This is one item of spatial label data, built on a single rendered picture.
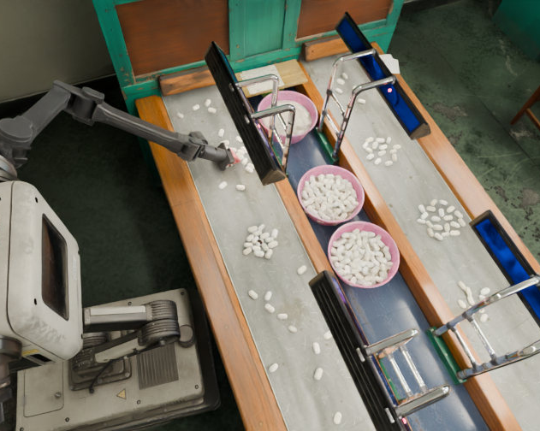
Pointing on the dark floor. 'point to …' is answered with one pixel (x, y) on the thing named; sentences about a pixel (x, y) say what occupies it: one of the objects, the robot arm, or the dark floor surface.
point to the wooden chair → (533, 114)
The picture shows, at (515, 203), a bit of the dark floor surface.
